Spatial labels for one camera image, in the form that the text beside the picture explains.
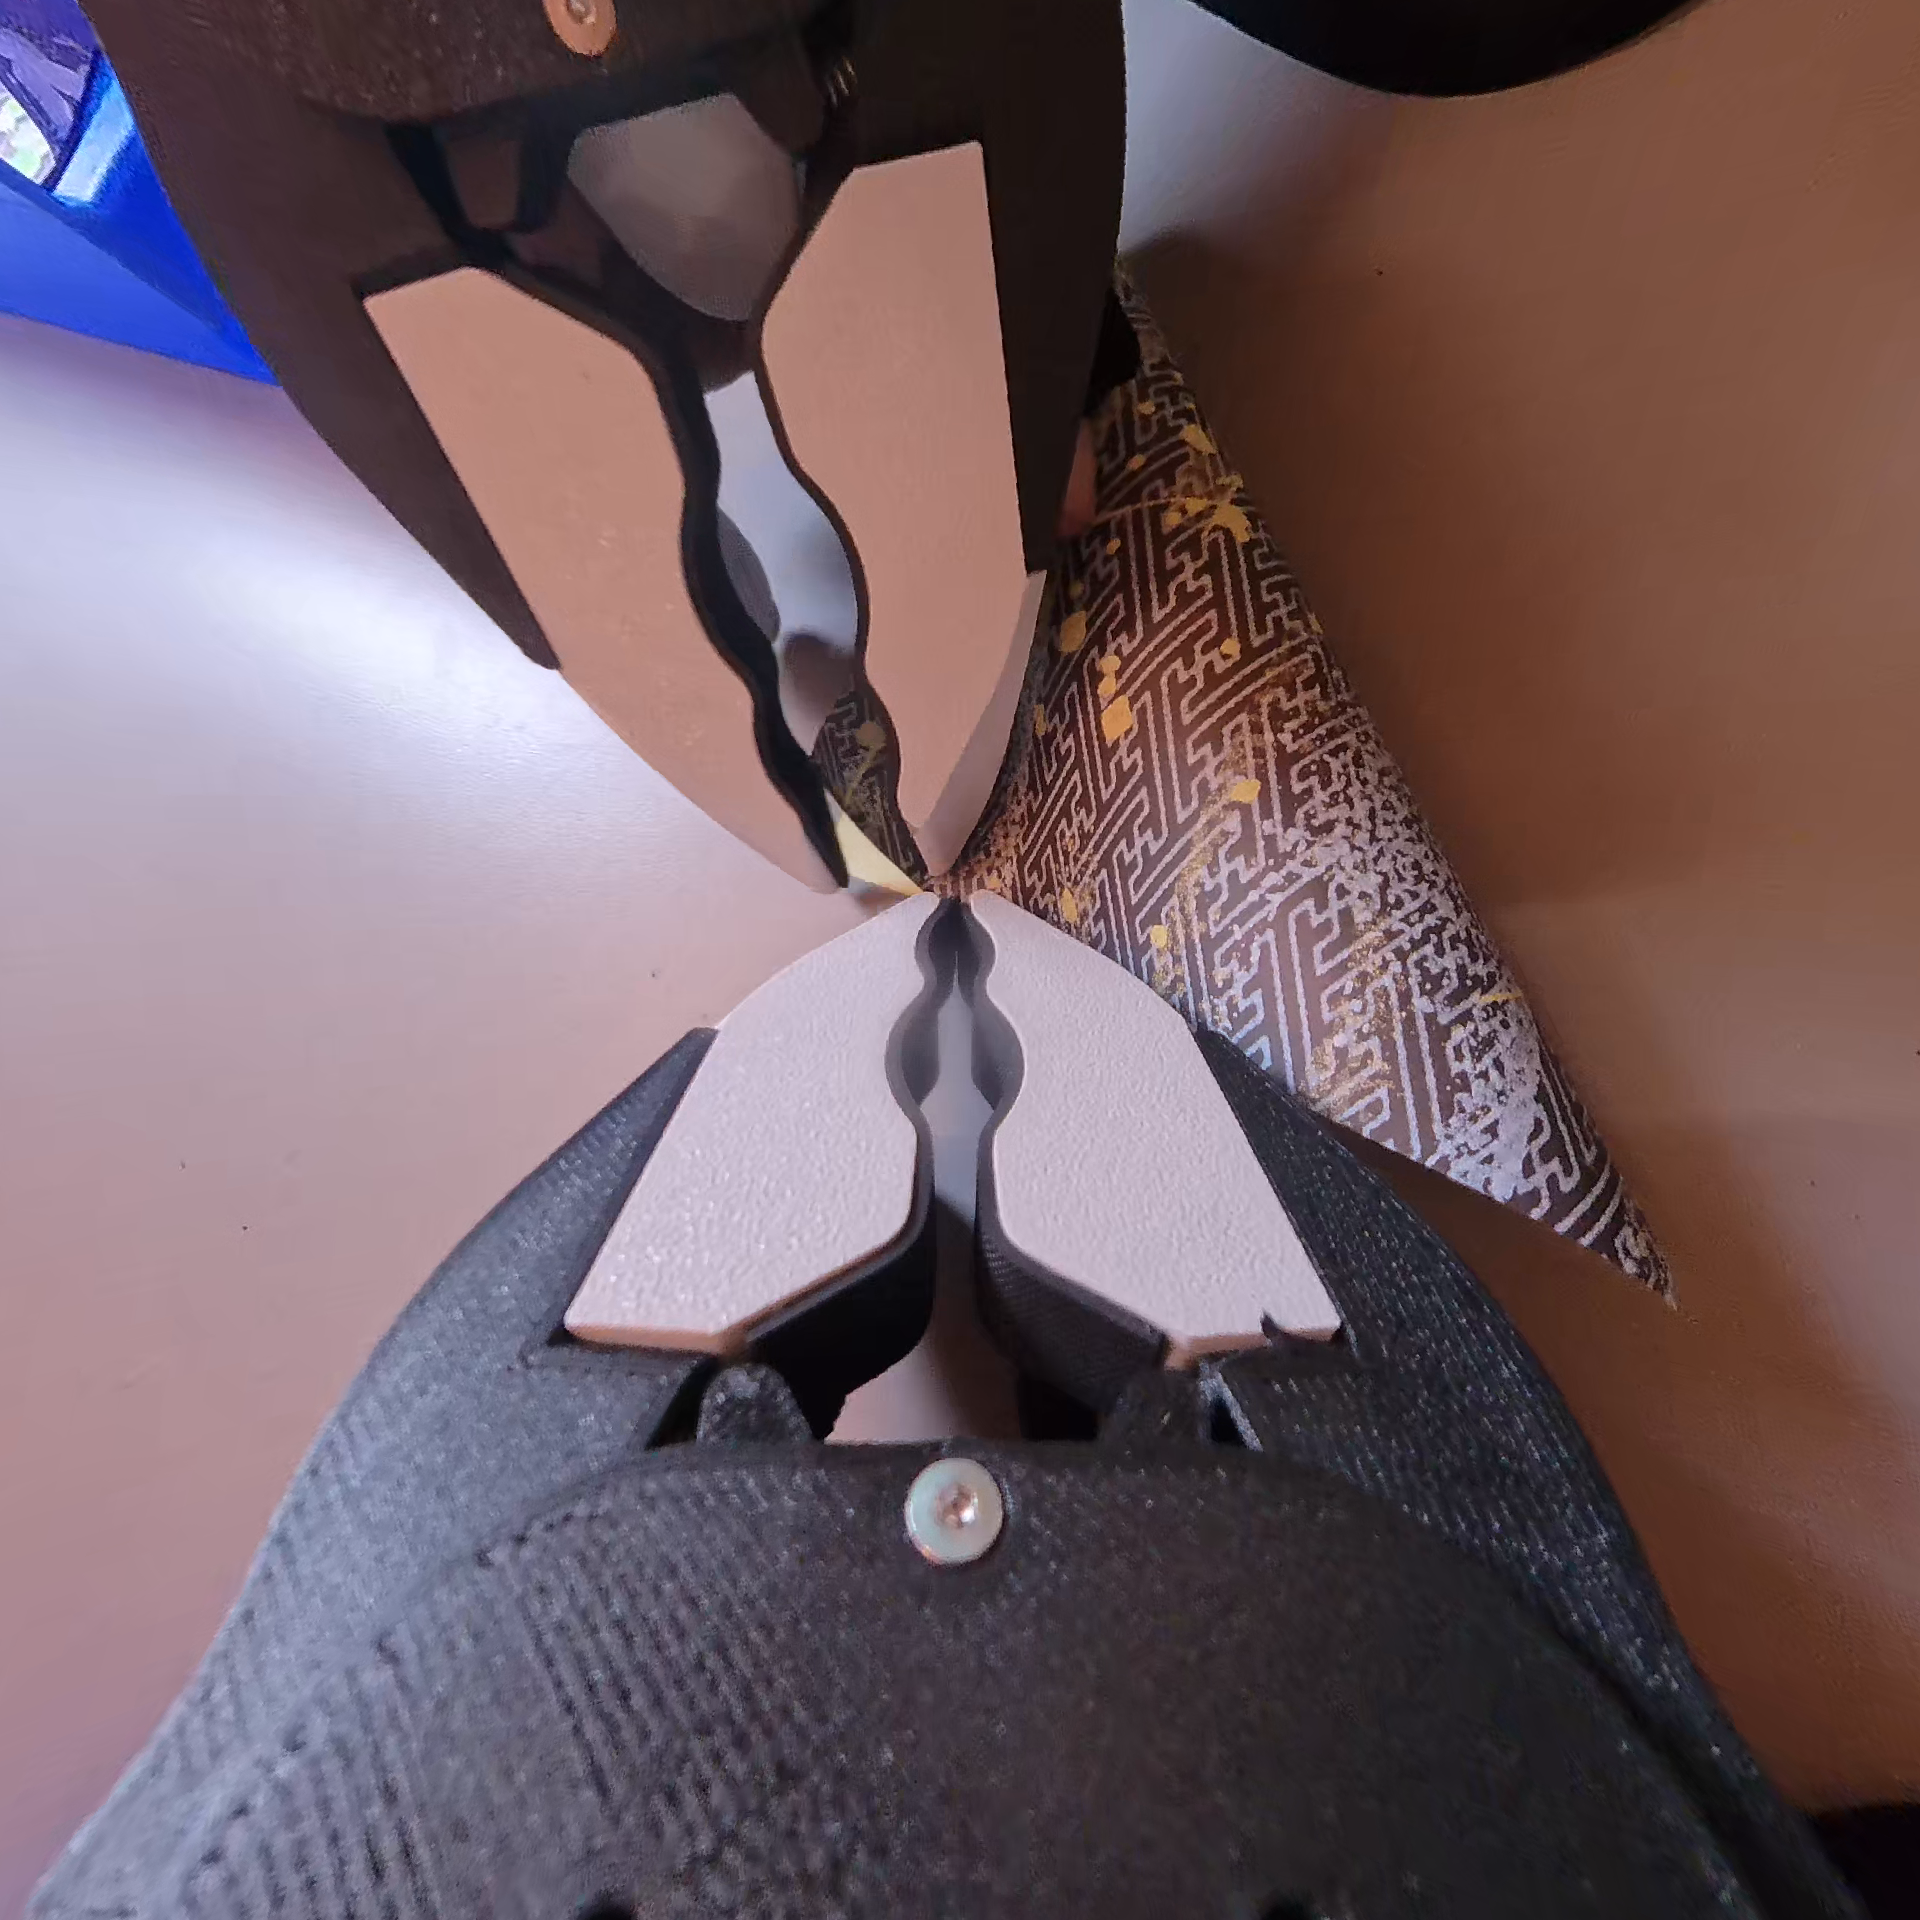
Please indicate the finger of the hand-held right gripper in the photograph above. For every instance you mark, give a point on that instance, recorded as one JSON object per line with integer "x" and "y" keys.
{"x": 572, "y": 481}
{"x": 914, "y": 392}

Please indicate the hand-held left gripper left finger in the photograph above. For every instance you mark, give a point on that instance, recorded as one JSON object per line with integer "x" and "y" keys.
{"x": 751, "y": 1170}

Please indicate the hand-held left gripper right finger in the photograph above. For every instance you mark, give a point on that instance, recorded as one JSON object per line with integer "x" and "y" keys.
{"x": 1154, "y": 1170}

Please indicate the blue plastic bin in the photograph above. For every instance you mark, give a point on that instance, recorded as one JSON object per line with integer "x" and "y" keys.
{"x": 122, "y": 271}

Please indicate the yellow backed black patterned paper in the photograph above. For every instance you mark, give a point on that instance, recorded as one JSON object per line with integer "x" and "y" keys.
{"x": 1259, "y": 811}

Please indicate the black textured pad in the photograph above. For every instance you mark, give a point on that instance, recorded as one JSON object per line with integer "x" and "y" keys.
{"x": 1441, "y": 36}

